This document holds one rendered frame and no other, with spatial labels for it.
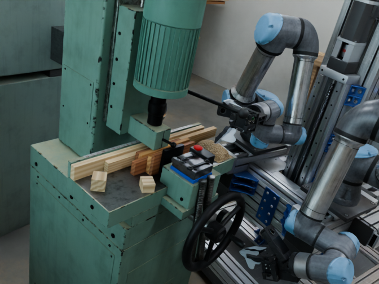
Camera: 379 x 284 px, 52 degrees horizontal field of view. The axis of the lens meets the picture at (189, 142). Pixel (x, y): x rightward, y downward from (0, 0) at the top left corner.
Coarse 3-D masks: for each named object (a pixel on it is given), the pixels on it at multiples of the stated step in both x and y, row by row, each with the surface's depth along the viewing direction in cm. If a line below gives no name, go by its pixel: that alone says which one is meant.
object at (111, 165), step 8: (208, 128) 159; (216, 128) 161; (184, 136) 149; (192, 136) 151; (200, 136) 155; (208, 136) 159; (112, 160) 124; (120, 160) 126; (128, 160) 129; (104, 168) 124; (112, 168) 125; (120, 168) 128
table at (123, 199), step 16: (112, 176) 124; (128, 176) 125; (160, 176) 129; (80, 192) 116; (96, 192) 115; (112, 192) 116; (128, 192) 118; (160, 192) 123; (96, 208) 112; (112, 208) 110; (128, 208) 114; (144, 208) 120; (176, 208) 121; (192, 208) 123; (112, 224) 112
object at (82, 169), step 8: (192, 128) 154; (200, 128) 156; (176, 136) 146; (136, 144) 134; (144, 144) 135; (112, 152) 127; (120, 152) 128; (128, 152) 130; (88, 160) 120; (96, 160) 121; (104, 160) 123; (72, 168) 116; (80, 168) 117; (88, 168) 120; (96, 168) 122; (72, 176) 117; (80, 176) 119
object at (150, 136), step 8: (144, 112) 138; (136, 120) 132; (144, 120) 133; (128, 128) 136; (136, 128) 133; (144, 128) 130; (152, 128) 128; (160, 128) 129; (168, 128) 131; (136, 136) 134; (144, 136) 131; (152, 136) 128; (160, 136) 129; (168, 136) 132; (152, 144) 129; (160, 144) 131
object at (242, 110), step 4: (188, 92) 136; (192, 92) 135; (196, 96) 134; (200, 96) 133; (204, 96) 132; (208, 100) 131; (212, 100) 130; (216, 100) 130; (216, 104) 129; (220, 104) 128; (224, 104) 127; (224, 108) 127; (228, 108) 126; (232, 108) 125; (244, 108) 123; (236, 112) 124; (240, 112) 122; (244, 112) 122; (248, 112) 123; (240, 116) 122; (244, 116) 122
